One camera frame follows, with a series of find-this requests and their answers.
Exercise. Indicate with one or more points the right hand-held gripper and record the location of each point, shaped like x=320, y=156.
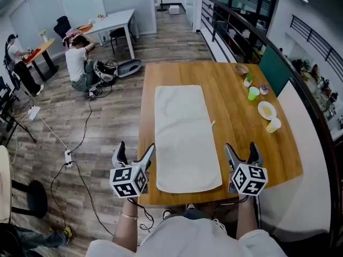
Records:
x=249, y=179

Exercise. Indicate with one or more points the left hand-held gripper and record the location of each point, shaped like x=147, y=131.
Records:
x=126, y=181

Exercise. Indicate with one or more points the white towel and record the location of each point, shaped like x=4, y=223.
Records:
x=185, y=138

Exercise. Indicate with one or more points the person's right forearm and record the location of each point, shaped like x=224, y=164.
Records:
x=246, y=218

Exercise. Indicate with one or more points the person's left forearm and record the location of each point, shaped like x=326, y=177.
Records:
x=124, y=231

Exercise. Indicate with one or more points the wooden table with white legs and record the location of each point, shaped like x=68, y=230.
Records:
x=235, y=146

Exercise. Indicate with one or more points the pale yellow cup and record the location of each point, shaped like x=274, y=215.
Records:
x=274, y=125

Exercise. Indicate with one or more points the white plate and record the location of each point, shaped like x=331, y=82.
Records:
x=267, y=110

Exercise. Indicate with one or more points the white power strip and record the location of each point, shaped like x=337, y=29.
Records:
x=68, y=158

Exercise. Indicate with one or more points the green plastic cup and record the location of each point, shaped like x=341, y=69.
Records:
x=253, y=94

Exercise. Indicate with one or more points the person's left shoe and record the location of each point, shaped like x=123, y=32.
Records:
x=167, y=213

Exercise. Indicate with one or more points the person's shoe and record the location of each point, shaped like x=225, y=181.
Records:
x=191, y=207
x=167, y=213

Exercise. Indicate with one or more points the small purple flower pot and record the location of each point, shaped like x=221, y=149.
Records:
x=264, y=89

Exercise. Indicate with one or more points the person's right shoe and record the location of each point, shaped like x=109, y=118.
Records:
x=191, y=207

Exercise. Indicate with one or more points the person's blue jeans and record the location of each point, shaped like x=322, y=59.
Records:
x=195, y=214

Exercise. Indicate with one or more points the black white floor device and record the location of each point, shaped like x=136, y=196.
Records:
x=94, y=93

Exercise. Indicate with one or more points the small potted green plant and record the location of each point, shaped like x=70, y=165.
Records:
x=247, y=81

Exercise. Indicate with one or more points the black metal railing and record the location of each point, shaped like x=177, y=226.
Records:
x=327, y=154

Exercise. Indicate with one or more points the small wooden bowl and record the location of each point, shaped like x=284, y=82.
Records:
x=241, y=69

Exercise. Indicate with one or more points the gray open equipment case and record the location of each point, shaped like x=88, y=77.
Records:
x=128, y=67

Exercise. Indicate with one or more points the green panel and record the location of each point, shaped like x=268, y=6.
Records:
x=273, y=66

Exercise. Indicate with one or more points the person's white shirt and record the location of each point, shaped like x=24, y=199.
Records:
x=187, y=240

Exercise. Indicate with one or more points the cluttered lower floor desk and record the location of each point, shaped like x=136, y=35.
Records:
x=321, y=84

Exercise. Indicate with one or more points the round beige table black base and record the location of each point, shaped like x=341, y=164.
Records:
x=32, y=197

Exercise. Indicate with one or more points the flat white power adapter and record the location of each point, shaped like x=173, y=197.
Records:
x=34, y=112

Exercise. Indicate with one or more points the small black chair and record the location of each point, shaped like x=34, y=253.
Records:
x=119, y=33

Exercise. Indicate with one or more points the pink clothes pile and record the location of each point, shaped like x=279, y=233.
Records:
x=69, y=35

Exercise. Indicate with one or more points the white desk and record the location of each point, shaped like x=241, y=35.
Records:
x=112, y=20

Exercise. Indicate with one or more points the black balcony railing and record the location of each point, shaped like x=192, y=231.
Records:
x=321, y=41

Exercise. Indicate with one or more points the round wooden table black base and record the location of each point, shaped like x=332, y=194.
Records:
x=44, y=45

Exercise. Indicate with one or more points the red orange mat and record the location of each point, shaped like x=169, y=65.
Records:
x=32, y=55

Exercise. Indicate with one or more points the black high-back office chair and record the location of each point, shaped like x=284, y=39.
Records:
x=62, y=25

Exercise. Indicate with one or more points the white vase with flowers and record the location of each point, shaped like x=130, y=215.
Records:
x=44, y=36

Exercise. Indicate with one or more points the white box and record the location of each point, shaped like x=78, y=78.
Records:
x=174, y=9

